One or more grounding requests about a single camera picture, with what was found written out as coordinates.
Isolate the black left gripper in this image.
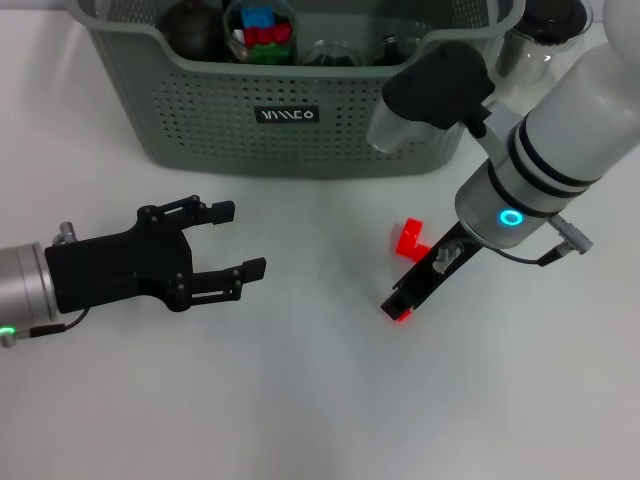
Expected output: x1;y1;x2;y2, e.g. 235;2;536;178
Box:
44;194;269;314

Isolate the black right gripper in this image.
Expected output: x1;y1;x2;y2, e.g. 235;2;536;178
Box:
379;220;484;321

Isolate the green toy brick with side studs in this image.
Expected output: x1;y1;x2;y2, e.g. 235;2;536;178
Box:
252;43;292;59

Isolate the dark red long toy brick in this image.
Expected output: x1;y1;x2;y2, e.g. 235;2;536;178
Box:
244;24;293;47

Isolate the blue square toy plate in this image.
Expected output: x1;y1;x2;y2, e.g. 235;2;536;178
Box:
241;5;277;31

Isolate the grey-green perforated storage bin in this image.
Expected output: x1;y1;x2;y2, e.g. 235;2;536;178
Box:
67;0;527;180

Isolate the large orange-red toy brick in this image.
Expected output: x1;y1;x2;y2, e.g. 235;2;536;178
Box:
394;217;424;259

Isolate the dark clay teapot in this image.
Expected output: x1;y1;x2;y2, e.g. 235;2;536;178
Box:
158;0;227;61

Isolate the glass carafe with black lid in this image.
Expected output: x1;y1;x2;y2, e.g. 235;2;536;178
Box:
492;0;594;104

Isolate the grey right arm cable fitting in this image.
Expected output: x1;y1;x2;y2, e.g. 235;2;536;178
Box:
433;241;462;275

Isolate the grey arm cable fitting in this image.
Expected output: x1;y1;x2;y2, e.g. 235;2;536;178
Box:
433;241;462;275
53;221;77;247

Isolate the grey left arm cable fitting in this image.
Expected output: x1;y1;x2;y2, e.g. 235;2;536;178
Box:
53;221;77;247

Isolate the dark right arm cable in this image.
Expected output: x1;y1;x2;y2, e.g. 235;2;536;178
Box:
497;213;597;267

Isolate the dark arm cable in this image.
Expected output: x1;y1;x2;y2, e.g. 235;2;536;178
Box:
497;213;597;267
28;307;92;340

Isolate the dark left arm cable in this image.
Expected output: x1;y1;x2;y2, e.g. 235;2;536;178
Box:
28;307;92;340

